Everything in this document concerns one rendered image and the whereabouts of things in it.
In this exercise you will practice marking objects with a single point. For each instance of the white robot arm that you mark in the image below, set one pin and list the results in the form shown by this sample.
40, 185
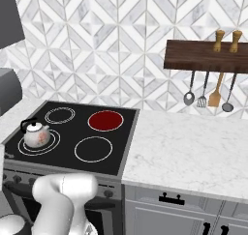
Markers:
61, 197

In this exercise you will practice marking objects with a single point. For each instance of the black glass-top stove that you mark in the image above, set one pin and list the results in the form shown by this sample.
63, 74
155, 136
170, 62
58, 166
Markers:
74, 132

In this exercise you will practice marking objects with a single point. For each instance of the black stove knob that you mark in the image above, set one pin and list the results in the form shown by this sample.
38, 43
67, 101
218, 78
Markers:
31, 181
108, 193
16, 179
6, 176

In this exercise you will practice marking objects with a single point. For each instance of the hanging metal spoon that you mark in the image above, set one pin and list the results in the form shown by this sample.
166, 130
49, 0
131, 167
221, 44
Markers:
189, 97

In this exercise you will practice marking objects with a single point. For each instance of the hanging metal slotted spatula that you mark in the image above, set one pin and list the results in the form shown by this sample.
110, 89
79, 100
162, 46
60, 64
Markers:
202, 101

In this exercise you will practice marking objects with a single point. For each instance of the grey drawer front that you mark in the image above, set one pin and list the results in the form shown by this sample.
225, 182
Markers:
142, 195
237, 210

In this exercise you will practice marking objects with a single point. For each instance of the hanging wooden spatula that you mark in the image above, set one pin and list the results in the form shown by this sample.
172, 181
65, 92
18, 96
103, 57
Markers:
214, 98

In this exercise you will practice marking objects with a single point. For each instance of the hanging metal ladle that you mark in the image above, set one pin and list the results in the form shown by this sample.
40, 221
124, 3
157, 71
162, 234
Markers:
227, 106

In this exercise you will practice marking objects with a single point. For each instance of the grey cupboard door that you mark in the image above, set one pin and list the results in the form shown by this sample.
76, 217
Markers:
237, 229
161, 221

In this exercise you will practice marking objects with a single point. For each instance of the wooden salt mill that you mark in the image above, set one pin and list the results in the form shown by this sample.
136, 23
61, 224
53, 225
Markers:
219, 40

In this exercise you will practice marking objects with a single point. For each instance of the wooden pepper mill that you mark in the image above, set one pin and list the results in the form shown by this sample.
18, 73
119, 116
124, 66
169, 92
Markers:
235, 41

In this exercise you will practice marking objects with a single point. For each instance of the grey range hood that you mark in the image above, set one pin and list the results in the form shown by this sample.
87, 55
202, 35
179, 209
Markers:
9, 16

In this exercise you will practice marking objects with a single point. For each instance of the dark wooden wall shelf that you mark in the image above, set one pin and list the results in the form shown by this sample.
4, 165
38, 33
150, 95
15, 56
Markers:
200, 56

